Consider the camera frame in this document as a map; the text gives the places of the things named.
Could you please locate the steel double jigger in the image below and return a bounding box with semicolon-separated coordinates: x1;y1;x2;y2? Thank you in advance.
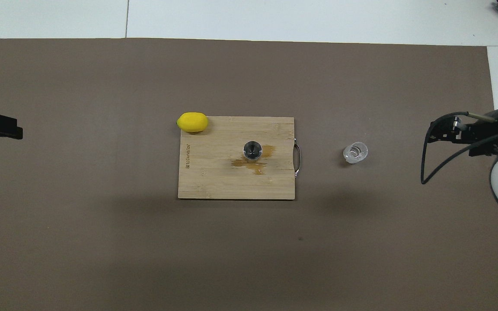
243;141;263;165

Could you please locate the clear glass cup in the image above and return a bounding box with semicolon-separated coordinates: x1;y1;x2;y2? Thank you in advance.
343;142;368;165

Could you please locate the brown table mat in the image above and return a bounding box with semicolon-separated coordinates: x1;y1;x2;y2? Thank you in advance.
0;38;498;311

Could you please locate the bamboo cutting board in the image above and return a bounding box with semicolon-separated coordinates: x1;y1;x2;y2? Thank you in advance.
178;116;302;200

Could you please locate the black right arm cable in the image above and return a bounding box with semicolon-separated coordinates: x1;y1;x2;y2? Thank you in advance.
420;111;498;185

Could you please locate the yellow lemon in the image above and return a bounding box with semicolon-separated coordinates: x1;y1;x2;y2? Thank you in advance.
176;112;209;133

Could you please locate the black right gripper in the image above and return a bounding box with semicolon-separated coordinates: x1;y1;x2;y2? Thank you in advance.
429;117;498;157

